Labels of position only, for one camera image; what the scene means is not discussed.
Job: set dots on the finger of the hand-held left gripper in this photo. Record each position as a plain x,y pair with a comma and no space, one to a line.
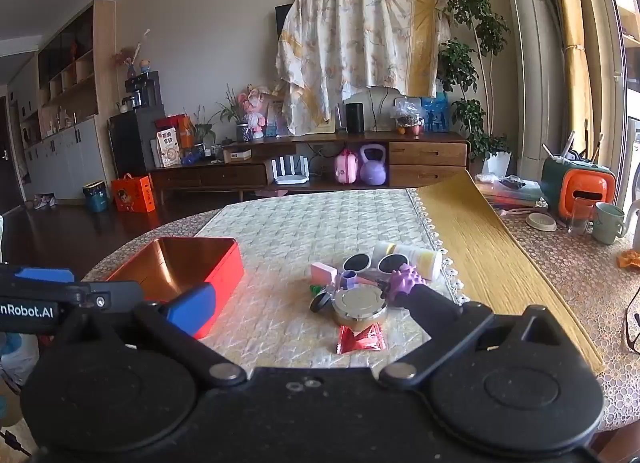
45,275
110,295

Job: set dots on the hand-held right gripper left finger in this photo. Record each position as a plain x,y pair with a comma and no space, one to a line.
190,310

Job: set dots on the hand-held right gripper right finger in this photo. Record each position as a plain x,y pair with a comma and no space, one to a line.
430,308

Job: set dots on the purple spiky massage ball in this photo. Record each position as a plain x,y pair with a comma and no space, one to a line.
406,283

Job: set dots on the red tin box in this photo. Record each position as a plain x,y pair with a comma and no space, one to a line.
170,268

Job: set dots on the white tube with yellow band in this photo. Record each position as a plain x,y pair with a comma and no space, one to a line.
420,259

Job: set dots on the white sunglasses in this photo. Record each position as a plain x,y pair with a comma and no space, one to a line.
387,263

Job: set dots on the round silver and gold tin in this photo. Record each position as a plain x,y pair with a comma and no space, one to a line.
360,305

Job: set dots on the small pink block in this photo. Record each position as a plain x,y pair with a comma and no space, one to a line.
322,273

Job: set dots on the small green toy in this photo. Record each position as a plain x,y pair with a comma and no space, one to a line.
315,289

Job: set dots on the pair of shoes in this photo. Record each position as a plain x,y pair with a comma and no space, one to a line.
42,201

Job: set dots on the red sachet packet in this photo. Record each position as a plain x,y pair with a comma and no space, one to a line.
360,340

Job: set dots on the yellow table runner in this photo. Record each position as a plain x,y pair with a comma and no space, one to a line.
475,243

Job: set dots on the teal trash bin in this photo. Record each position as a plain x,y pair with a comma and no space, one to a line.
96,198

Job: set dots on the orange gift box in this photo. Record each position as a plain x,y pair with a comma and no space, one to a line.
132,195

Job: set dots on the dark door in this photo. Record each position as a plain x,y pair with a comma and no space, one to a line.
10,158

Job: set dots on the white round lid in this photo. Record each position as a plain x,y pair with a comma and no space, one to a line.
541,222

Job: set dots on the lace tablecloth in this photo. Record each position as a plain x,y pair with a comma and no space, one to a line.
575,288

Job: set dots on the purple kettlebell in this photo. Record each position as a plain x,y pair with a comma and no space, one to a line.
373,170

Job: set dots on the black fridge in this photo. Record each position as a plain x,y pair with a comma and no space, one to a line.
132,143

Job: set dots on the wooden TV cabinet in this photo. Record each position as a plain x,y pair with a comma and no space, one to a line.
425,153

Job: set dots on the white snack bag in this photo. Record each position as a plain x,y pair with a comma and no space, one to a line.
169,148

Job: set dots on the pink toy suitcase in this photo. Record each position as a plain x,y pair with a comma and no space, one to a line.
345,170

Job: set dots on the beige small box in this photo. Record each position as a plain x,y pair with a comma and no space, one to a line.
237,156

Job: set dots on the white router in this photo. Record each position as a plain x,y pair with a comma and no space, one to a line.
289,175

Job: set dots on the glass cup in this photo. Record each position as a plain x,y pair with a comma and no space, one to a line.
580,218

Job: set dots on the small potted plant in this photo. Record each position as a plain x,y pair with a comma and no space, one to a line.
202,135

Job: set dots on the orange gift bag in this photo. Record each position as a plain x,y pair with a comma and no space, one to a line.
182,130

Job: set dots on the potted orchid plant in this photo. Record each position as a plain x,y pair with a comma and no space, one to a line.
244,133

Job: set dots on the orange and green tissue box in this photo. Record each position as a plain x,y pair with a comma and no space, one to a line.
580,188

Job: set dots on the clear plastic bag of fruit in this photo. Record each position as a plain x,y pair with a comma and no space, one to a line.
409,115

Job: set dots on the green mug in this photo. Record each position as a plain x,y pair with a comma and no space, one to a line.
607,223

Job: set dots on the black speaker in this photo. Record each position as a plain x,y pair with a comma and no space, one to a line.
355,118

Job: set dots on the pink doll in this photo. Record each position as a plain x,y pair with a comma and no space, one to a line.
255,113

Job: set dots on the coffee machine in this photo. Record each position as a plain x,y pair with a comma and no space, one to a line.
145,90

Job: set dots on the vase with dried flowers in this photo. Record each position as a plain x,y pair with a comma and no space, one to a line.
131,60

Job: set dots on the covered standing air conditioner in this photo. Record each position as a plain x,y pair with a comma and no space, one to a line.
535,68

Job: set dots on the floral cloth cover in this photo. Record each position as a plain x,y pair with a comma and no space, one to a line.
360,53

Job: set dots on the tall potted tree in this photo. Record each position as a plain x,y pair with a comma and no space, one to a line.
475,28

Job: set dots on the yellow curtain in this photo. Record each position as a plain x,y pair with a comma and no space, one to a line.
575,43

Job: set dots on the television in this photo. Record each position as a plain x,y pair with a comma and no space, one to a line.
282,18

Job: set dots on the wooden wall cabinet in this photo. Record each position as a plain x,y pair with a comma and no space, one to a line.
75,93

